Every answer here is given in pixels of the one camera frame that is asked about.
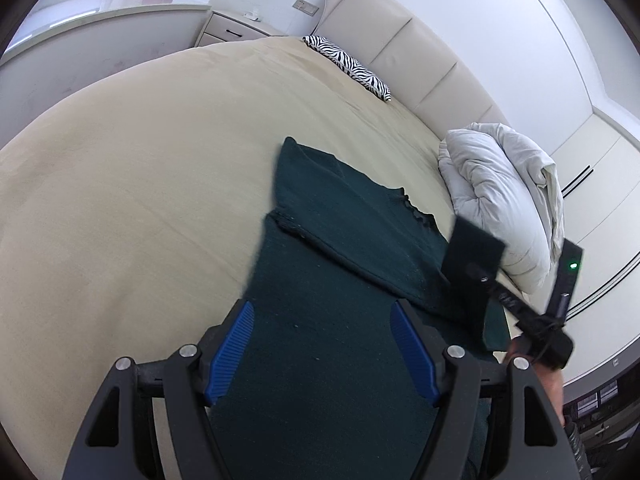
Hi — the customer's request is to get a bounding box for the white wardrobe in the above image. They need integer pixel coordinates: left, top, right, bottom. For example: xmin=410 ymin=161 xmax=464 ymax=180
xmin=552 ymin=115 xmax=639 ymax=380

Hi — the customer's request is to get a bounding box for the white folded duvet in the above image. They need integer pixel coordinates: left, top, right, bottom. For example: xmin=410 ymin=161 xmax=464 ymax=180
xmin=438 ymin=122 xmax=565 ymax=295

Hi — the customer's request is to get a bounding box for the white nightstand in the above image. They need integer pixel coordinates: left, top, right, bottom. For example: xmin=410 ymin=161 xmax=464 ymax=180
xmin=195 ymin=10 xmax=284 ymax=47

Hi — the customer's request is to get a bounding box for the zebra print pillow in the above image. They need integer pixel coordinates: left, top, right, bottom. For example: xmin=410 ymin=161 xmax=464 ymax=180
xmin=302 ymin=35 xmax=392 ymax=102

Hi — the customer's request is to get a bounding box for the white low ledge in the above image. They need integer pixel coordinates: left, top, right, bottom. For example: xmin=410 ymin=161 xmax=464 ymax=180
xmin=1 ymin=0 xmax=210 ymax=144

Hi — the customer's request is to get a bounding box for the right forearm dark sleeve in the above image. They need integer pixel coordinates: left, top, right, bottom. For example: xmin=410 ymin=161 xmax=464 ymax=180
xmin=564 ymin=415 xmax=592 ymax=480

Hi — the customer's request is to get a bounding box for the beige bed with sheet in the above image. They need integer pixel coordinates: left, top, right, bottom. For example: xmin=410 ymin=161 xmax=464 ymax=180
xmin=1 ymin=37 xmax=452 ymax=479

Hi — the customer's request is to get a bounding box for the wall switch plate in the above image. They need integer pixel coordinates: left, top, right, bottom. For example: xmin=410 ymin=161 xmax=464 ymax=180
xmin=293 ymin=0 xmax=319 ymax=16

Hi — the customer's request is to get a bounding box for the dark green knit sweater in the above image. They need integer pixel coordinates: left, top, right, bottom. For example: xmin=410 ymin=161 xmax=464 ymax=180
xmin=210 ymin=139 xmax=509 ymax=479

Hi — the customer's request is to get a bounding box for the right hand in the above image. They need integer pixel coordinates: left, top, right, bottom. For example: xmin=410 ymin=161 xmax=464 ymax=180
xmin=504 ymin=336 xmax=566 ymax=426

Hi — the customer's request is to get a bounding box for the cream upholstered headboard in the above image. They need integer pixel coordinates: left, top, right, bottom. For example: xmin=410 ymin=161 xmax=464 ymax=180
xmin=314 ymin=0 xmax=506 ymax=138

